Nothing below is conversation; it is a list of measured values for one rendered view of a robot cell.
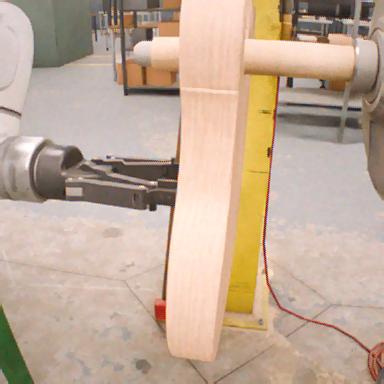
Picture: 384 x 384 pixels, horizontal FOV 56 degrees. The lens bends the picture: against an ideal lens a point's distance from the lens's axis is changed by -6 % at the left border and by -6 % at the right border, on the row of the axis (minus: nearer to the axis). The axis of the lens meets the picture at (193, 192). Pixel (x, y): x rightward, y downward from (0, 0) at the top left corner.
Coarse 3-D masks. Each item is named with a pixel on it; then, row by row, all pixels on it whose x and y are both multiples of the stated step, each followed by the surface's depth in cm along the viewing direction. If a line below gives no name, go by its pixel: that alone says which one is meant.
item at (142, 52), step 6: (144, 42) 34; (150, 42) 34; (138, 48) 34; (144, 48) 34; (150, 48) 34; (138, 54) 34; (144, 54) 34; (150, 54) 34; (138, 60) 34; (144, 60) 34; (150, 60) 34; (144, 66) 35; (150, 66) 35
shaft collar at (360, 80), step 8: (352, 40) 31; (360, 40) 30; (368, 40) 31; (360, 48) 30; (368, 48) 30; (376, 48) 30; (360, 56) 30; (368, 56) 30; (376, 56) 29; (360, 64) 30; (368, 64) 30; (376, 64) 30; (360, 72) 30; (368, 72) 30; (376, 72) 30; (352, 80) 31; (360, 80) 31; (368, 80) 30; (352, 88) 32; (360, 88) 32; (368, 88) 31
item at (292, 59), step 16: (160, 48) 33; (176, 48) 33; (256, 48) 32; (272, 48) 32; (288, 48) 31; (304, 48) 31; (320, 48) 31; (336, 48) 31; (352, 48) 31; (160, 64) 34; (176, 64) 34; (256, 64) 32; (272, 64) 32; (288, 64) 32; (304, 64) 31; (320, 64) 31; (336, 64) 31; (352, 64) 30; (336, 80) 32
